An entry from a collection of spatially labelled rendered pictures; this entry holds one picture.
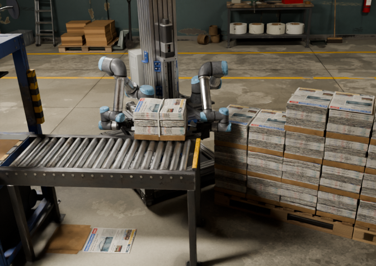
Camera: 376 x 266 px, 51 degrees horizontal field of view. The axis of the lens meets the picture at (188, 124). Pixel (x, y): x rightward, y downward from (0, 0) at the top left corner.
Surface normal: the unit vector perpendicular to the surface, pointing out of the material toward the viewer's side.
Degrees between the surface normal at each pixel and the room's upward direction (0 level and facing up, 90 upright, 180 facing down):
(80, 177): 90
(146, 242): 0
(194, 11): 90
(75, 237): 0
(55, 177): 90
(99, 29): 90
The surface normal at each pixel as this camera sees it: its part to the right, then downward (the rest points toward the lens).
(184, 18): -0.09, 0.42
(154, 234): -0.03, -0.91
